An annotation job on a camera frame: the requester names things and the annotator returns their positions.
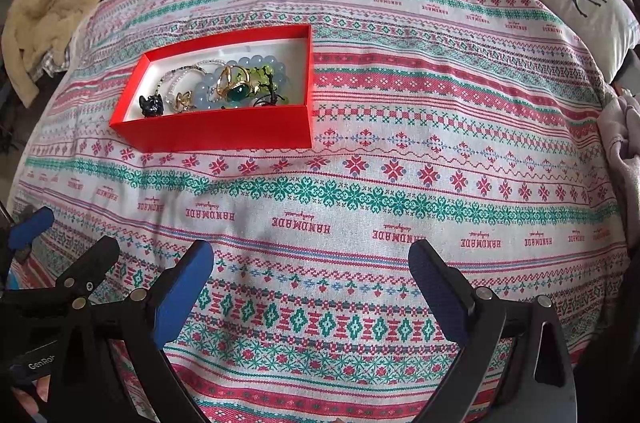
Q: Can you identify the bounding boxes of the copper wire ring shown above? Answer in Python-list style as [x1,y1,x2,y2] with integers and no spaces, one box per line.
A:
[172,90,197,113]

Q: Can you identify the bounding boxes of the black cat charm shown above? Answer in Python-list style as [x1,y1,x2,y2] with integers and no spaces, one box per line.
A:
[138,94,166,118]

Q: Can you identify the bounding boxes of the green bead bracelet black cord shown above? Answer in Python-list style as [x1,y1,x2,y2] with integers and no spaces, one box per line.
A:
[247,64,292,107]

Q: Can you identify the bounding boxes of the grey plaid sheet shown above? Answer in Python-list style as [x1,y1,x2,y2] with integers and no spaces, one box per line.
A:
[39,47,72,77]

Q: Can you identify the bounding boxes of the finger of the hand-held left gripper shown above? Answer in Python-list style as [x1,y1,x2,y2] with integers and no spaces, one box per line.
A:
[51,235,122,305]
[7,206,55,264]

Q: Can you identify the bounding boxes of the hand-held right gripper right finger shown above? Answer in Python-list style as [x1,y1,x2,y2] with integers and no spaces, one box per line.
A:
[407,239,577,423]

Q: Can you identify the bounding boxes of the gold ring with green gem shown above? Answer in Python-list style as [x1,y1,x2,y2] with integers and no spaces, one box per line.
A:
[215,64,267,107]

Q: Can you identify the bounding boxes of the person's left hand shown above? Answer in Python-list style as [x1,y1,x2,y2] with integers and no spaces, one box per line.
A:
[12,382,52,420]

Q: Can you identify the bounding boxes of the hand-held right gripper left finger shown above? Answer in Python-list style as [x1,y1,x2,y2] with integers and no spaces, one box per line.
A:
[47,239,216,423]

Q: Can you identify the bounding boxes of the patterned woven blanket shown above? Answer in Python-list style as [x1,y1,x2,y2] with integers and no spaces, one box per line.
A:
[9,0,632,423]

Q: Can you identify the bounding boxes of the blue bead bracelet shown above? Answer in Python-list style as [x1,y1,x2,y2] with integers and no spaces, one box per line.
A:
[192,56,291,108]

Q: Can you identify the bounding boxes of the red jewelry box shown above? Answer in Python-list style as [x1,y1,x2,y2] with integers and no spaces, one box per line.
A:
[109,23,316,154]

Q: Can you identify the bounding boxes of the pale pink grey cloth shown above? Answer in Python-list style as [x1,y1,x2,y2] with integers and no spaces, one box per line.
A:
[597,94,640,250]

